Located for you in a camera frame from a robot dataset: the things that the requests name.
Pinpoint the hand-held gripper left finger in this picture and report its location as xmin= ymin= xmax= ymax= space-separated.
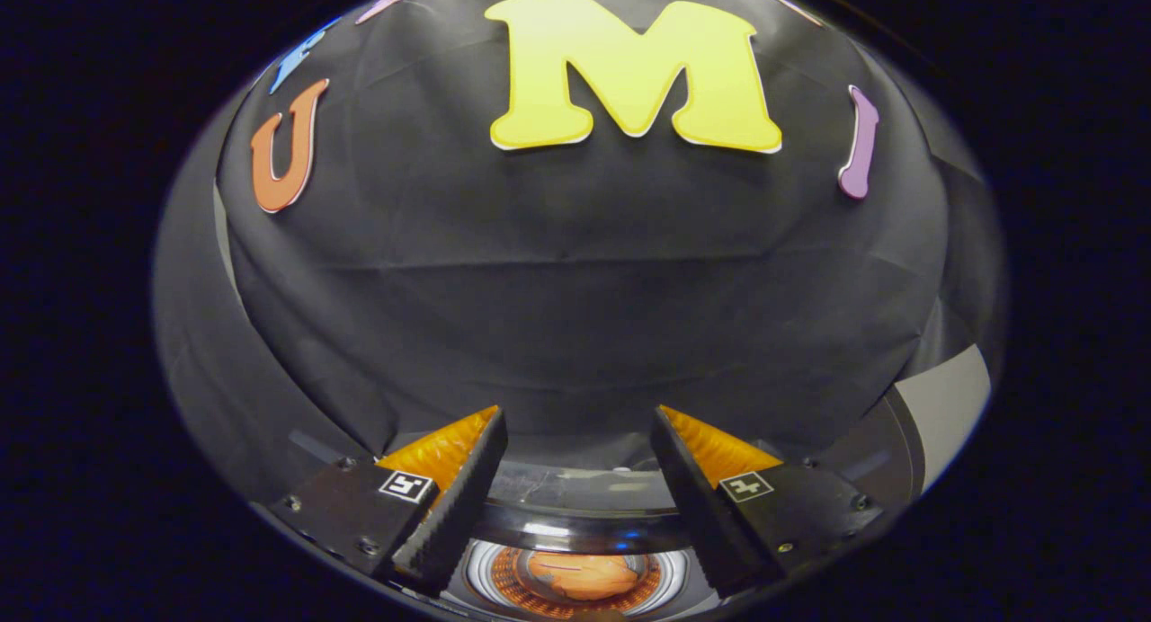
xmin=270 ymin=404 xmax=509 ymax=598

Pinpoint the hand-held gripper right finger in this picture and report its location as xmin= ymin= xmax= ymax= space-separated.
xmin=650 ymin=404 xmax=887 ymax=600

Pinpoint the dark washing machine lid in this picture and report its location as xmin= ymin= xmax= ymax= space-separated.
xmin=450 ymin=460 xmax=720 ymax=622

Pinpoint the orange polo shirt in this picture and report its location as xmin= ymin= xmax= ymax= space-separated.
xmin=526 ymin=550 xmax=641 ymax=602

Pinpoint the black backdrop cloth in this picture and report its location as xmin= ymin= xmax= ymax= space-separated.
xmin=153 ymin=0 xmax=1006 ymax=515

